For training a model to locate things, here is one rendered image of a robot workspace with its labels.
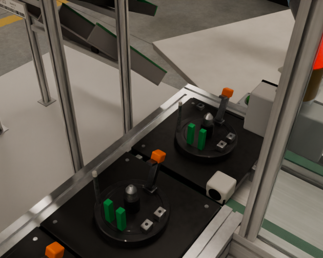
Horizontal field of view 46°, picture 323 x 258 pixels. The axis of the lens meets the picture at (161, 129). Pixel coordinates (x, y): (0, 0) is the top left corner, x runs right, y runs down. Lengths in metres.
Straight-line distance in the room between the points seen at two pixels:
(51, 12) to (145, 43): 2.63
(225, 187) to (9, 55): 2.71
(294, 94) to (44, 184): 0.64
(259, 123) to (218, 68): 0.77
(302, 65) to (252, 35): 1.11
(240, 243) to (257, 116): 0.28
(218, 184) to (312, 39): 0.39
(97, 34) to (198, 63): 0.62
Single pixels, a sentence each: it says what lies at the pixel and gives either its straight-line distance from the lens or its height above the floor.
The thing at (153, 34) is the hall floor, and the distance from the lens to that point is 3.41.
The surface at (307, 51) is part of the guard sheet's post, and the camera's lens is 0.47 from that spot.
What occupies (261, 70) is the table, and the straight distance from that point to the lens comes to 1.36.
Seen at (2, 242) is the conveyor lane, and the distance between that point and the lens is 0.76.
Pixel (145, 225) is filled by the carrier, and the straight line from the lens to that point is 0.67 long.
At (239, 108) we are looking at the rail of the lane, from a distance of 1.00.
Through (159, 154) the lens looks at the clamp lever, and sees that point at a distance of 0.69.
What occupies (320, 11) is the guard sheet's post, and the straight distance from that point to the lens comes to 0.45.
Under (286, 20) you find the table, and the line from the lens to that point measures 1.74.
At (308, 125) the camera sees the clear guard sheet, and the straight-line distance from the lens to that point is 0.53.
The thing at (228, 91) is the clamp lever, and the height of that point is 1.07.
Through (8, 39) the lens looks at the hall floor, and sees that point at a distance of 3.52.
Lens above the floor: 1.56
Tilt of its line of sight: 41 degrees down
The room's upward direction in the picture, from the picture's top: 1 degrees clockwise
